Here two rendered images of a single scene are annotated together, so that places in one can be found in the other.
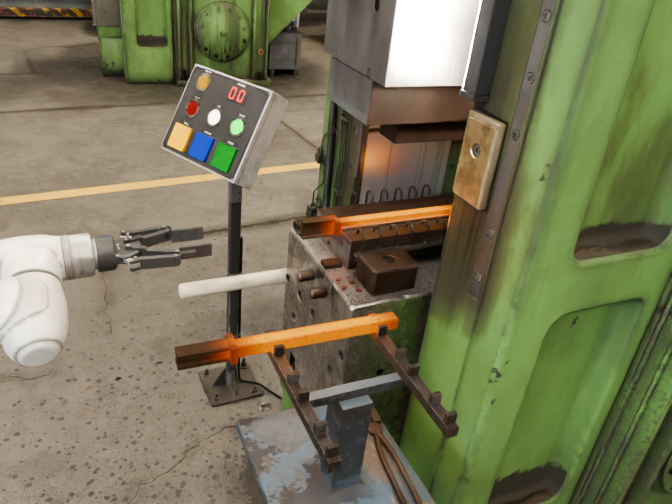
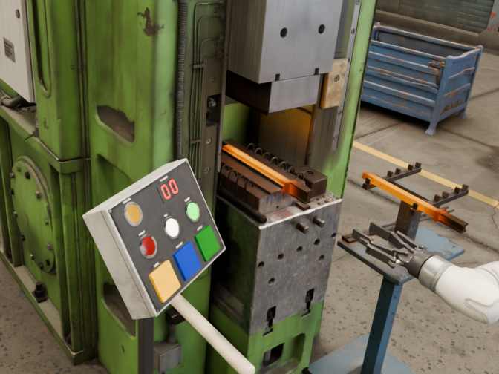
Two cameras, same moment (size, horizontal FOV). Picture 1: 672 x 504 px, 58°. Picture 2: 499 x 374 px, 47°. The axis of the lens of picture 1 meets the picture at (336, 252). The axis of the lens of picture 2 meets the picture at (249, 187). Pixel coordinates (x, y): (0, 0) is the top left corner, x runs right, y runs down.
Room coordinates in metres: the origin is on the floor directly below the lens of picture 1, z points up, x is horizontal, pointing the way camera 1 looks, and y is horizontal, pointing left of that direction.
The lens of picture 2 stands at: (1.81, 1.63, 1.85)
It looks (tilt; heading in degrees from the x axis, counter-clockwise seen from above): 27 degrees down; 257
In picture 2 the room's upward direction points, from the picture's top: 5 degrees clockwise
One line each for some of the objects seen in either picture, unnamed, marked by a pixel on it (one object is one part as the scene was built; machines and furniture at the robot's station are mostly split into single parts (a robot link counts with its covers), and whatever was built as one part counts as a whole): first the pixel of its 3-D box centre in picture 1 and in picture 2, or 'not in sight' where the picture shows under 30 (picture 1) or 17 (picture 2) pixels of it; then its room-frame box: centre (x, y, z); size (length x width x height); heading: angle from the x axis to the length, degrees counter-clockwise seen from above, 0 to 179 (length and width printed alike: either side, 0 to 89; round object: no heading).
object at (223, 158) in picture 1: (224, 157); (206, 243); (1.62, 0.35, 1.01); 0.07 x 0.05 x 0.07; 53
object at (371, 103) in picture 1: (428, 88); (252, 74); (1.43, -0.17, 1.32); 0.42 x 0.20 x 0.10; 118
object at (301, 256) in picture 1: (402, 318); (247, 231); (1.38, -0.21, 0.69); 0.56 x 0.38 x 0.45; 118
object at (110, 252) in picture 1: (118, 251); (413, 260); (1.07, 0.45, 1.00); 0.09 x 0.08 x 0.07; 118
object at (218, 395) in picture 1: (230, 375); not in sight; (1.78, 0.35, 0.05); 0.22 x 0.22 x 0.09; 28
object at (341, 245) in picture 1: (404, 225); (243, 172); (1.43, -0.17, 0.96); 0.42 x 0.20 x 0.09; 118
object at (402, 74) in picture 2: not in sight; (402, 73); (-0.82, -3.57, 0.36); 1.20 x 0.80 x 0.72; 129
